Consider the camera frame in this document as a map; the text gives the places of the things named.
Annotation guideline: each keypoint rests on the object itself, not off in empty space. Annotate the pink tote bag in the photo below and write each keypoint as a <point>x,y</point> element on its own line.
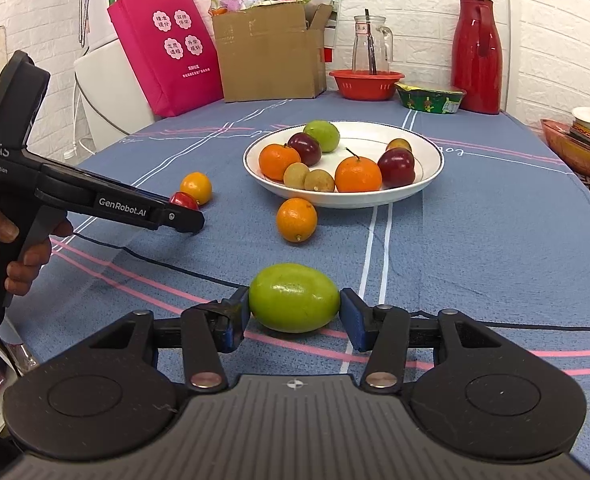
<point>165,70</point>

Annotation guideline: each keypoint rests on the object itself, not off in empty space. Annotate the blue striped tablecloth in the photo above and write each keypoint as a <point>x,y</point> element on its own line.
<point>475,240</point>

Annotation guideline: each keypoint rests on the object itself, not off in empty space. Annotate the white ceramic plate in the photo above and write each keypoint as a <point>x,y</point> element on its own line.
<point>370,140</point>

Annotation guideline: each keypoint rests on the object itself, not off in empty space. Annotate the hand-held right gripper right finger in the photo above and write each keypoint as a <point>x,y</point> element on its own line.
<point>351,320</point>

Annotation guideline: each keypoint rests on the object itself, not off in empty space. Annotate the white water purifier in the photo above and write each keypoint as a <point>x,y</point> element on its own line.
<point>100,15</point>

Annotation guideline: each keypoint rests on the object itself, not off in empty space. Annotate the small orange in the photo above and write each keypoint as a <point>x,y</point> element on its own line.
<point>196,188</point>

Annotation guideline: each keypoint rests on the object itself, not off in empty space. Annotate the green instant noodle bowl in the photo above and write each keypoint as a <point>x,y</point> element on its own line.
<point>427,102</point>

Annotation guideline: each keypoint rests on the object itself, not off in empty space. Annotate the round green apple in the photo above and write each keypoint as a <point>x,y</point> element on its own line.
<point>322,135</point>

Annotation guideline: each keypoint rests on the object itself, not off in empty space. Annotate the large orange with stem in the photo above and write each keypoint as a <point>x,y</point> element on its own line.
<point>358,176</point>

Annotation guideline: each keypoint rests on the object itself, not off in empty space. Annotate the red plastic basket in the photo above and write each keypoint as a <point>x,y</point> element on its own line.
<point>365,87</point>

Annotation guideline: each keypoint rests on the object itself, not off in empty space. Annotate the white appliance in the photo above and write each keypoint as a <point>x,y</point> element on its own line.
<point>110,105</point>

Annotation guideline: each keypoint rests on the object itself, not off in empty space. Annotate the medium orange with dark spot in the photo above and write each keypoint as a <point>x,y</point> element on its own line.
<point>296,220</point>

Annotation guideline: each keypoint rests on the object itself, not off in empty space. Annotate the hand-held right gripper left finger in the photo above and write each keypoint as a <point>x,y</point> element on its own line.
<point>237,317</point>

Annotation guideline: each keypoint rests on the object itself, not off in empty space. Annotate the person's left hand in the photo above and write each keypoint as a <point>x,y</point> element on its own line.
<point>30,265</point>

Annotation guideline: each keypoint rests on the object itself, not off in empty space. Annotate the metal utensil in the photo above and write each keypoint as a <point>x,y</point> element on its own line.
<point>371,45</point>

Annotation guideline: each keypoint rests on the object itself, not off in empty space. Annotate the red thermos jug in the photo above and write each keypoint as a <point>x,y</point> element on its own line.
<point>475,60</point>

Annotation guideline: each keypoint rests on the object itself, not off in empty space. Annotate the glass pitcher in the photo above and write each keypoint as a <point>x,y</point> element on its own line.
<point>382,52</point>

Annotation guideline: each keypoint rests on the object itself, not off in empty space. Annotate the red and yellow plum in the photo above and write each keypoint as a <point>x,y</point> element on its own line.
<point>399,144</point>

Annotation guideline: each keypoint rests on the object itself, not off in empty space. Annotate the brown cardboard box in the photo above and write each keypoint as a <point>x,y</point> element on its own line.
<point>265,60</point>

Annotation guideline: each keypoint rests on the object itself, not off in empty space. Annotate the oval green apple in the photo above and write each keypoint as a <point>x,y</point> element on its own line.
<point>294,298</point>

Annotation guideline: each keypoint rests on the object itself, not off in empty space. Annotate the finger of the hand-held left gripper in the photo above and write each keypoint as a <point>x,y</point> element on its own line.
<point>185,219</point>
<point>150,194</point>

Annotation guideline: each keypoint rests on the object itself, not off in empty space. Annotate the dark red plum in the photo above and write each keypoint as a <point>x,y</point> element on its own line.
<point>305,148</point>

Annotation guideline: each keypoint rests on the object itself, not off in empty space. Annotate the small bright red apple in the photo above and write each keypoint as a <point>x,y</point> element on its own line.
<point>183,200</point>

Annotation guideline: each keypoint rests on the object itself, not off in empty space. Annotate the small yellow-green fruit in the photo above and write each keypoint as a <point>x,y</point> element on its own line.
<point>295,175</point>
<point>320,181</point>

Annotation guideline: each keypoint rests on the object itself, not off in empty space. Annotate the large dark red apple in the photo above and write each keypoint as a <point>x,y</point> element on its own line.
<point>396,168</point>

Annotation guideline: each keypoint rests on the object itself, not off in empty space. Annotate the red plastic bowl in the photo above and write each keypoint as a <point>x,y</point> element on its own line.
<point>575,157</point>

